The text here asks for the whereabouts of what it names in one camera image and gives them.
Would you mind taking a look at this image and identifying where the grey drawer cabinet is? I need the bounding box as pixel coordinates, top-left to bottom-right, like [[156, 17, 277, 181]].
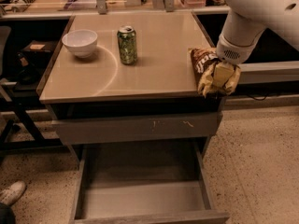
[[36, 10, 237, 224]]

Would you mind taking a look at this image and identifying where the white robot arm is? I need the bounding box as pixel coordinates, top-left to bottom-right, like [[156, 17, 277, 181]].
[[216, 0, 299, 84]]

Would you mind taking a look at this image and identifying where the open grey middle drawer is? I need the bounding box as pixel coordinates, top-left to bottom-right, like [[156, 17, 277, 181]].
[[68, 140, 229, 224]]

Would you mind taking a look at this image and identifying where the white bowl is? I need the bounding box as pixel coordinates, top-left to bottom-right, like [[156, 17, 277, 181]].
[[62, 29, 98, 58]]

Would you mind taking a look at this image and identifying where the closed grey top drawer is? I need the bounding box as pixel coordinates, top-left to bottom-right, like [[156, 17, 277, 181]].
[[52, 112, 222, 146]]

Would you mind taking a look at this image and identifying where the white shoe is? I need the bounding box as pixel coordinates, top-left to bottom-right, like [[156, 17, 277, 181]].
[[0, 181, 26, 206]]

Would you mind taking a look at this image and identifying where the black office chair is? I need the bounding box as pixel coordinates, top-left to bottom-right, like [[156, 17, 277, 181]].
[[0, 26, 20, 154]]

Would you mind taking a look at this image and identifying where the green soda can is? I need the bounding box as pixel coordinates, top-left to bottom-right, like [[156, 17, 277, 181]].
[[117, 25, 137, 64]]

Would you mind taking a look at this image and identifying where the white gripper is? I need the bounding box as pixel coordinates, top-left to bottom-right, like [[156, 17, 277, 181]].
[[213, 34, 256, 87]]

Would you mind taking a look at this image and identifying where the brown sea salt chip bag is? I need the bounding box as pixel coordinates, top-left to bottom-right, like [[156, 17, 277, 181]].
[[189, 48, 241, 97]]

